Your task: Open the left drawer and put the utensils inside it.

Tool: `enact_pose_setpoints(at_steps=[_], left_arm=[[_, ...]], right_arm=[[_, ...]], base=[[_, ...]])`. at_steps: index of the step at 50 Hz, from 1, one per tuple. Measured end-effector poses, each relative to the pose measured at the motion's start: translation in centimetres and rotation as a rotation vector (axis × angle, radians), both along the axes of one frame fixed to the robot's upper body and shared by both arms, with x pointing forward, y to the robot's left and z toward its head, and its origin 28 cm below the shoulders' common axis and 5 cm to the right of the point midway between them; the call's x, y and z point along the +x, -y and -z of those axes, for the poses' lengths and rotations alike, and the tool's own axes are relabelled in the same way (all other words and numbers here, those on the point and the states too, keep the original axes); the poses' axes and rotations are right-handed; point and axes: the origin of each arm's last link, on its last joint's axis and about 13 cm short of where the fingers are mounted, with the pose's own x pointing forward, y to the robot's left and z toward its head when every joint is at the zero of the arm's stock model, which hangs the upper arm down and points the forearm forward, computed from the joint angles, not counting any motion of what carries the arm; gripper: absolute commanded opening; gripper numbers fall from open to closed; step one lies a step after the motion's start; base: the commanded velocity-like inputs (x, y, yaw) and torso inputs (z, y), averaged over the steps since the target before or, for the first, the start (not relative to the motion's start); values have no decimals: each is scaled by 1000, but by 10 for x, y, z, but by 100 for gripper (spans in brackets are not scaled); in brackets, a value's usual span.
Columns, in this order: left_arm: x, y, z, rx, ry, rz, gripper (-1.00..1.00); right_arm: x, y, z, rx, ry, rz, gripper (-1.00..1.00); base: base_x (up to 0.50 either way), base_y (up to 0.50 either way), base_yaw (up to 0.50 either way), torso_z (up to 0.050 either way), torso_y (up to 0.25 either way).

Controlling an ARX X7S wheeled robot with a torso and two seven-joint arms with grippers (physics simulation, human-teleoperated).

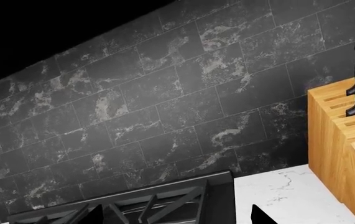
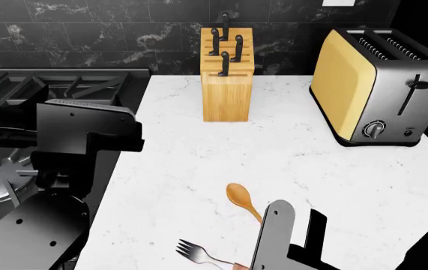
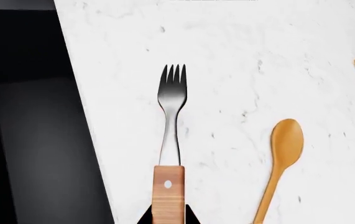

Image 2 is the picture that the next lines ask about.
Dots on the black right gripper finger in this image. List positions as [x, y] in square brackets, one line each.
[315, 230]

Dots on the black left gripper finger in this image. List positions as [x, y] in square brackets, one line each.
[22, 107]
[11, 136]

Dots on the round grey stove burner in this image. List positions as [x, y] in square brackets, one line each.
[2, 175]

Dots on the black cast iron stove grate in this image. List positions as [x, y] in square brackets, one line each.
[86, 84]

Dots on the black gas stove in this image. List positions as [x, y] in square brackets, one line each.
[97, 174]

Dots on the wooden spoon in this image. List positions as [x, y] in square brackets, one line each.
[240, 195]

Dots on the steel toaster dial knob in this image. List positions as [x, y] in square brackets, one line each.
[374, 130]

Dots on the wooden knife block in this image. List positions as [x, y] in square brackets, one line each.
[225, 95]

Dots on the yellow and steel toaster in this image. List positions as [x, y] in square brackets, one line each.
[348, 81]

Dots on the black toaster lever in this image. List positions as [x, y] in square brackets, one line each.
[418, 84]

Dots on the white wall outlet plate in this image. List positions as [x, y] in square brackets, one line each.
[338, 2]

